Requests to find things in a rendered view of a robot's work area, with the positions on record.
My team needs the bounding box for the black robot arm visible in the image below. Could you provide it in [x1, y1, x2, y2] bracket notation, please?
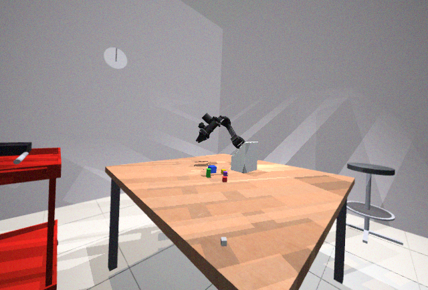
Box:
[198, 113, 245, 148]

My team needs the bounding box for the blue block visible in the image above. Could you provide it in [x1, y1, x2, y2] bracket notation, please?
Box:
[208, 165, 217, 174]

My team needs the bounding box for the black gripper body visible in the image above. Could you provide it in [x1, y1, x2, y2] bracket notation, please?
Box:
[199, 125, 214, 139]

